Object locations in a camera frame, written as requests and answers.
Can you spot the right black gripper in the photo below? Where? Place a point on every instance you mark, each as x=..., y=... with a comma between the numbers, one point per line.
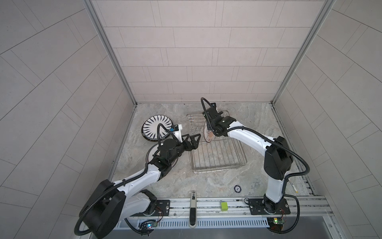
x=209, y=125

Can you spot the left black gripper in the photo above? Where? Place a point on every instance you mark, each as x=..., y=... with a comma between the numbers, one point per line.
x=194, y=146

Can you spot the blue striped white plate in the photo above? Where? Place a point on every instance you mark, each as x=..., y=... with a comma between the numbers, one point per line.
x=149, y=129

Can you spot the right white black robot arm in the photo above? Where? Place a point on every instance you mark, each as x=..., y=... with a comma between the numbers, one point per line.
x=280, y=163

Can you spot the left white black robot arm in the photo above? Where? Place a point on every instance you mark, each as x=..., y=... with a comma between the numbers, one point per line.
x=112, y=202

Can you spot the black silver handheld scanner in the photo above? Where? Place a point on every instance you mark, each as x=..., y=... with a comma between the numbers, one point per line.
x=193, y=210

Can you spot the green cube block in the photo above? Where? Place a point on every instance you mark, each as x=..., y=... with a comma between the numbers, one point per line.
x=224, y=206

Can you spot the left green circuit board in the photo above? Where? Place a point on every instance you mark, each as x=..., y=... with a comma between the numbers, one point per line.
x=148, y=225

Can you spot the green circuit board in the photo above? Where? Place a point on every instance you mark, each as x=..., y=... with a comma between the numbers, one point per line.
x=276, y=224
x=148, y=225

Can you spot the yellow tipped pen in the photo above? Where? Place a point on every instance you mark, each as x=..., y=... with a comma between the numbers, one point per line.
x=294, y=188

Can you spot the right green circuit board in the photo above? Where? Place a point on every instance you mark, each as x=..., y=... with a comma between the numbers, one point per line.
x=276, y=224

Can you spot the metal wire dish rack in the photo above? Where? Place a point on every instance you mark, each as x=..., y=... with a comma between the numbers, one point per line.
x=221, y=154

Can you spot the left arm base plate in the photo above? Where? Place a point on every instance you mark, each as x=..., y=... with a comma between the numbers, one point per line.
x=158, y=208

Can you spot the aluminium front rail frame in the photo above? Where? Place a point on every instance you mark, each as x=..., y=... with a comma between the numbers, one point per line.
x=312, y=214

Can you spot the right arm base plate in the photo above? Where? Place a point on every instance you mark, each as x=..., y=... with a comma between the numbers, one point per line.
x=258, y=207

